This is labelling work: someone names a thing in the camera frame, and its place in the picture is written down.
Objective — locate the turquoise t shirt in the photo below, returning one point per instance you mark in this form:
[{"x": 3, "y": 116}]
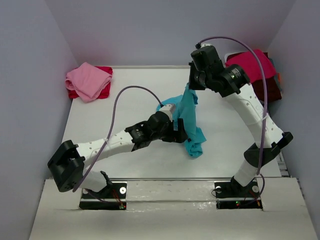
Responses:
[{"x": 184, "y": 116}]

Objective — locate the pink folded t shirt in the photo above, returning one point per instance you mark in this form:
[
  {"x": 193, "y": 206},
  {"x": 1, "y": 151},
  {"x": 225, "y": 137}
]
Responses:
[{"x": 86, "y": 81}]

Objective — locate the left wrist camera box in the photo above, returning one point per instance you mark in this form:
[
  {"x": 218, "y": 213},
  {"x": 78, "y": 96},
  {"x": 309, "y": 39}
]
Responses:
[{"x": 168, "y": 109}]

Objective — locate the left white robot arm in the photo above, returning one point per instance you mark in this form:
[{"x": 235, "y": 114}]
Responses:
[{"x": 71, "y": 165}]

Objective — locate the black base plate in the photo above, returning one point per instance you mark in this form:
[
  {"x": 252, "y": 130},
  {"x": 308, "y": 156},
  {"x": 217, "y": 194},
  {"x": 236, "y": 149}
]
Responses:
[
  {"x": 231, "y": 197},
  {"x": 112, "y": 200}
]

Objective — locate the dark red t shirt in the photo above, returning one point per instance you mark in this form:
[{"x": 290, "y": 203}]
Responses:
[{"x": 271, "y": 78}]

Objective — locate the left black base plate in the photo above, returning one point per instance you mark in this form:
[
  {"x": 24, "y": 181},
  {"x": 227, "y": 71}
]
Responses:
[{"x": 112, "y": 200}]

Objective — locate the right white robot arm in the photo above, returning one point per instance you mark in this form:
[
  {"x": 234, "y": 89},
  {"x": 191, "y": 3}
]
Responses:
[{"x": 233, "y": 85}]

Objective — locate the magenta t shirt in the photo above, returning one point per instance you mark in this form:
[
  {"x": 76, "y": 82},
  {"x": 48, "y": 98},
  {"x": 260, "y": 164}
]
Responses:
[{"x": 250, "y": 65}]

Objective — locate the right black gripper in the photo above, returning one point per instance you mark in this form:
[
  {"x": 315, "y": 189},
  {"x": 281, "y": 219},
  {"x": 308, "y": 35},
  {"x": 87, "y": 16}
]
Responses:
[{"x": 194, "y": 78}]

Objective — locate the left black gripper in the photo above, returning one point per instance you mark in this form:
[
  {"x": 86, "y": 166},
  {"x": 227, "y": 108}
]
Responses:
[{"x": 180, "y": 135}]

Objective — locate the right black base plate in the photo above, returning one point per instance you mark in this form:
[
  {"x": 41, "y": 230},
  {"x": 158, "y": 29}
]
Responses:
[{"x": 231, "y": 197}]

